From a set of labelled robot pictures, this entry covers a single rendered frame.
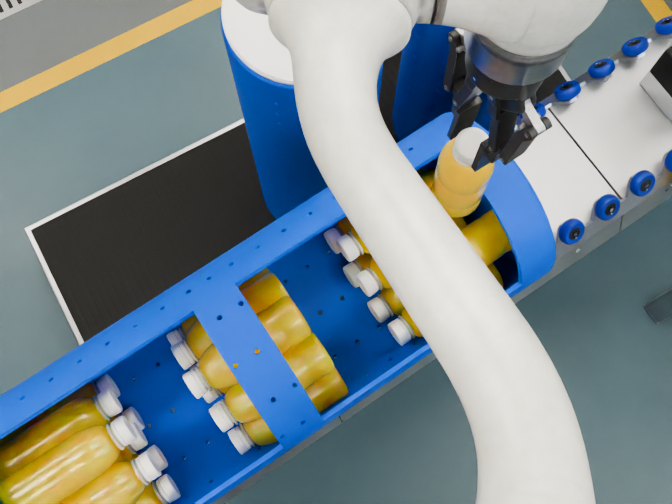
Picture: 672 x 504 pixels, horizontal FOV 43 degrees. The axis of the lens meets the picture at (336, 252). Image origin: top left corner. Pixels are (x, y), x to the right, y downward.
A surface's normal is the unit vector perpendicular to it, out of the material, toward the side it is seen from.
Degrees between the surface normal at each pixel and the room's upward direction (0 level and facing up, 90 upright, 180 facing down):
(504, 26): 91
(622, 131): 0
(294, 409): 49
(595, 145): 0
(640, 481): 0
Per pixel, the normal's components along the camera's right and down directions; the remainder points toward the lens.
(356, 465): 0.00, -0.25
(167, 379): 0.26, 0.15
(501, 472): -0.73, -0.28
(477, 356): -0.38, -0.08
